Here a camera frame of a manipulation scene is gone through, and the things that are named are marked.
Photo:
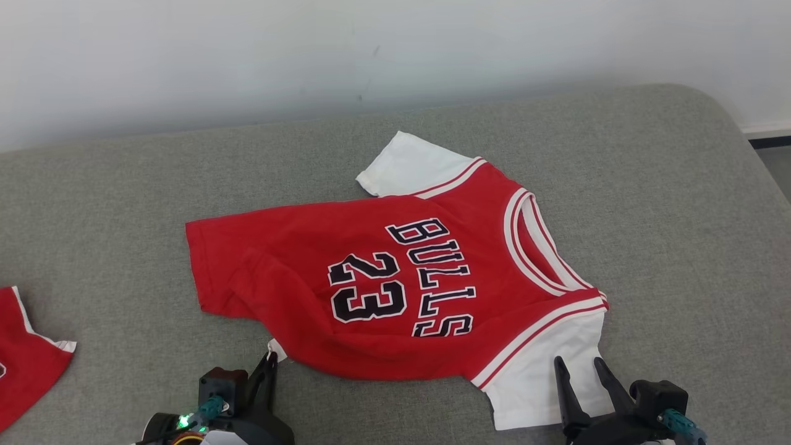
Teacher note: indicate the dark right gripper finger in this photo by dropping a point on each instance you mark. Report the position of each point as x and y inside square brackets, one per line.
[571, 402]
[615, 392]

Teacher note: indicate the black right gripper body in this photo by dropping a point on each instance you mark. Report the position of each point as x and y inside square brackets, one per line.
[655, 395]

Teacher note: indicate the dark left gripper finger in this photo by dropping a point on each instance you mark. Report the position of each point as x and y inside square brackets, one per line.
[262, 383]

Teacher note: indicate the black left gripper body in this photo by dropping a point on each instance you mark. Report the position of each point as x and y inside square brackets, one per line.
[266, 429]

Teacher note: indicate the red Bulls 23 jersey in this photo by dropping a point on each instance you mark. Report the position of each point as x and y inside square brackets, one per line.
[296, 259]

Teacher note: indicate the red shorts white side stripe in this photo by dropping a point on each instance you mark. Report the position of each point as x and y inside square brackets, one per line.
[25, 364]

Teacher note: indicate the teal right gripper connector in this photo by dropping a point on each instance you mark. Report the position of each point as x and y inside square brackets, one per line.
[680, 426]

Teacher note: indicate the teal gripper connector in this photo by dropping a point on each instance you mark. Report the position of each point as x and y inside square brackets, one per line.
[680, 426]
[209, 409]

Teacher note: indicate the teal left gripper connector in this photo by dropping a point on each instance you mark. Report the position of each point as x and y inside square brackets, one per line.
[209, 409]

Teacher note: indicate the grey fabric sofa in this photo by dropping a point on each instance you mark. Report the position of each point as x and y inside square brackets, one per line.
[123, 204]

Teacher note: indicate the dark skirting board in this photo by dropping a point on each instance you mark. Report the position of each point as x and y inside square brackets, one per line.
[769, 141]

